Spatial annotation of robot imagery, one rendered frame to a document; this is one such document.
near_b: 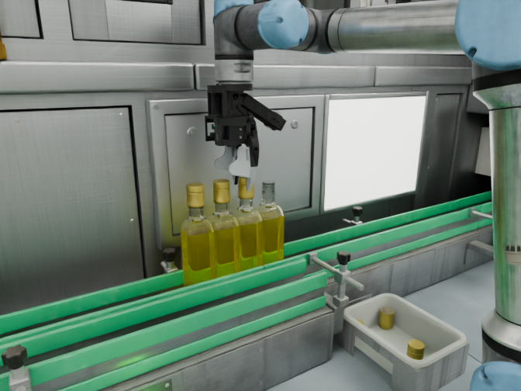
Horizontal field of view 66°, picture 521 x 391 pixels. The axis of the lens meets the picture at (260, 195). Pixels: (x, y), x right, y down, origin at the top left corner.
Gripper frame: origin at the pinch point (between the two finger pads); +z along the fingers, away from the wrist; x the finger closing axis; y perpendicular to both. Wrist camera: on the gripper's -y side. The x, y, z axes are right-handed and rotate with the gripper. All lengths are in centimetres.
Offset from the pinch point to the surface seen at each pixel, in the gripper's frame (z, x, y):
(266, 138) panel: -6.5, -12.8, -13.1
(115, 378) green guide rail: 26.0, 14.0, 31.7
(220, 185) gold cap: -0.4, 1.5, 6.4
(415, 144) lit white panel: 0, -13, -70
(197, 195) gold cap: 0.9, 1.7, 11.5
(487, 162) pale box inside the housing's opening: 10, -12, -111
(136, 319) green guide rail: 21.0, 6.6, 26.1
